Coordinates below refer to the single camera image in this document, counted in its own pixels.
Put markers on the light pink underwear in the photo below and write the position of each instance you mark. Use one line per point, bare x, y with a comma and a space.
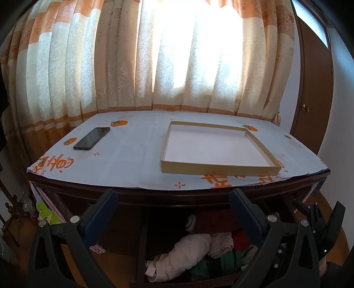
221, 243

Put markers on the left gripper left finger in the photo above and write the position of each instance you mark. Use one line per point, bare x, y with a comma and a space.
95, 218

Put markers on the shallow cardboard tray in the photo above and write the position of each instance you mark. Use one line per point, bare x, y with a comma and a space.
193, 148

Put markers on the green black striped underwear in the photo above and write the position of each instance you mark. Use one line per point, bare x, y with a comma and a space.
214, 267

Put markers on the orange cream patterned curtain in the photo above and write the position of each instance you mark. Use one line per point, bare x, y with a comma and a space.
63, 62

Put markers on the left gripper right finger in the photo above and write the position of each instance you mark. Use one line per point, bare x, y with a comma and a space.
251, 218

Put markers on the brown wooden door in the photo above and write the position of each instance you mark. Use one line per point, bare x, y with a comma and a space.
316, 80

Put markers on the dark red underwear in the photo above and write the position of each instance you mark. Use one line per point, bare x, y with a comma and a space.
240, 241

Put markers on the pink dotted underwear roll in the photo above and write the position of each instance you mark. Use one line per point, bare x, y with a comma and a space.
186, 253

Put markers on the black smartphone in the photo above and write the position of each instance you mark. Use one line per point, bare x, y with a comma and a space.
91, 139

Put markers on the brass door knob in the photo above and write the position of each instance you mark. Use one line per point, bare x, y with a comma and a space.
305, 108

